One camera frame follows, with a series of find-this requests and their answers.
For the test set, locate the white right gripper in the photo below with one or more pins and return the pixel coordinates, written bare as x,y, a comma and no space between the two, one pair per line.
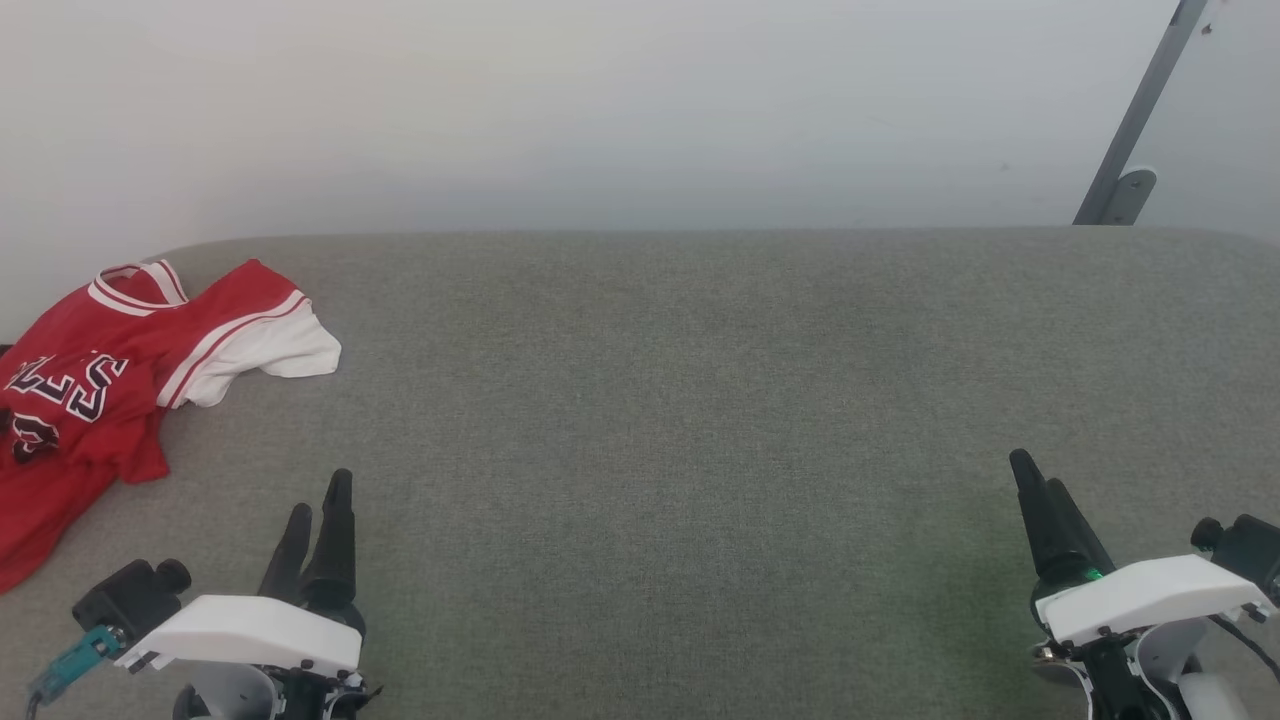
1150,595

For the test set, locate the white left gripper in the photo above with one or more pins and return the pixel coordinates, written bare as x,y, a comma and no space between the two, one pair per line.
250,632

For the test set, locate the red and white basketball jersey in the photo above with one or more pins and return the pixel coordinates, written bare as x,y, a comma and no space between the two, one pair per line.
100,390

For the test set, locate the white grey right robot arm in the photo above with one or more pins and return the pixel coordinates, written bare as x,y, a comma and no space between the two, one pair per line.
1195,680

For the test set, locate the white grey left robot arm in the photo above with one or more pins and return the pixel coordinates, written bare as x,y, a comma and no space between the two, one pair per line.
225,695

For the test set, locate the grey fabric sofa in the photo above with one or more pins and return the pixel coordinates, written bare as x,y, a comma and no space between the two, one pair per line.
700,450

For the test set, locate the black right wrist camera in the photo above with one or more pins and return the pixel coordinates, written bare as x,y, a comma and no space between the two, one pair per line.
1245,550

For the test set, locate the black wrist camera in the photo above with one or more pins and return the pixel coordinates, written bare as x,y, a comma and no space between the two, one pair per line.
1245,550
130,598

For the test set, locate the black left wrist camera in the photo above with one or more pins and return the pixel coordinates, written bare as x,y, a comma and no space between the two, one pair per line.
130,598

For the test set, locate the teal left camera connector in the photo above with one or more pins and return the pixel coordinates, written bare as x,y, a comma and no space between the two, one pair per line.
75,658

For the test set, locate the grey metal bar with bracket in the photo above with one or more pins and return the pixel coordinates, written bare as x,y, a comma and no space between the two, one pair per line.
1135,130

